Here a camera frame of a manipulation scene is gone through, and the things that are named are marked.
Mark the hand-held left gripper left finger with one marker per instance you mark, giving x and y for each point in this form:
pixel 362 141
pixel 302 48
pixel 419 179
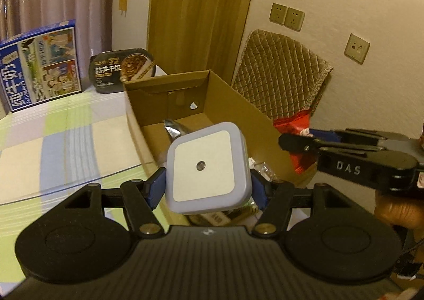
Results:
pixel 156 187

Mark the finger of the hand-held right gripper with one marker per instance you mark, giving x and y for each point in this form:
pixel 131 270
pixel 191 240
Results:
pixel 344 166
pixel 331 136

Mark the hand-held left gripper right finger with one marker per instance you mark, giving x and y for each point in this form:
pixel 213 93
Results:
pixel 260 192

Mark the clear plastic packet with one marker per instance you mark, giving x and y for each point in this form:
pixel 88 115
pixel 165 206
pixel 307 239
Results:
pixel 263 169

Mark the red snack packet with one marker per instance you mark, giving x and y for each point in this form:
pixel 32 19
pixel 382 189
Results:
pixel 296 128

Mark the white square night light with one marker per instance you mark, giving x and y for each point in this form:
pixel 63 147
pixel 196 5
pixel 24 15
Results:
pixel 203 167

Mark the long white green box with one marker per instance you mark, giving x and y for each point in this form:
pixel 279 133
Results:
pixel 212 218

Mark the silver foil bag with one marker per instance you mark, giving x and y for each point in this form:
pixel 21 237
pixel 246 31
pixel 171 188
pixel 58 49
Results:
pixel 175 129

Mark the brown cardboard box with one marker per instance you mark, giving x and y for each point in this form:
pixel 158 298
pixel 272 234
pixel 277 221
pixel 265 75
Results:
pixel 225 104

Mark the checked cloth desktop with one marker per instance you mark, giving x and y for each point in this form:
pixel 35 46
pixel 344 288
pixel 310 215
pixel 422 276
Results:
pixel 66 141

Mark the person's right hand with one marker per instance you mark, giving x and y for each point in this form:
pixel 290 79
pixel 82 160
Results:
pixel 396 210

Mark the quilted chair cushion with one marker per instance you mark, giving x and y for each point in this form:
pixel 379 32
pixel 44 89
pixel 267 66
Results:
pixel 281 71

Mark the black instant rice bowl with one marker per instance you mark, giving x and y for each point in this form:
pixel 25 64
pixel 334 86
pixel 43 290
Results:
pixel 121 70

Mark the blue milk carton case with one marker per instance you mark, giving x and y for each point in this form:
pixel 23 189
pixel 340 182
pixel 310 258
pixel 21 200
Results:
pixel 39 68

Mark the beige round-port wall socket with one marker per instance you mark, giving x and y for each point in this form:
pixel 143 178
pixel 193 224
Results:
pixel 357 47

